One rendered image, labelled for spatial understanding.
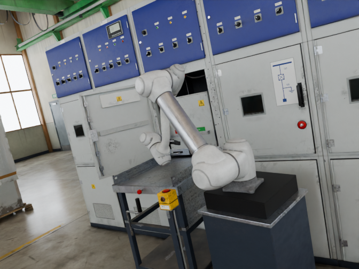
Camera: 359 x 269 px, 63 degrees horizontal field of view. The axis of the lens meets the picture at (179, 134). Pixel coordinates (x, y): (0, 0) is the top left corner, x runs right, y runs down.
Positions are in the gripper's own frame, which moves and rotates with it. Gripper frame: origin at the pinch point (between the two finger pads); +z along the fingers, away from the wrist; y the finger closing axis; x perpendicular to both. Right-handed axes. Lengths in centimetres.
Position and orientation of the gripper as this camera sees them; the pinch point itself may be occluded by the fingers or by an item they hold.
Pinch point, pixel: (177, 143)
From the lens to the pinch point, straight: 240.5
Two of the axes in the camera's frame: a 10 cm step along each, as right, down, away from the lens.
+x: 0.0, -9.9, 1.4
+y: 8.1, -0.8, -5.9
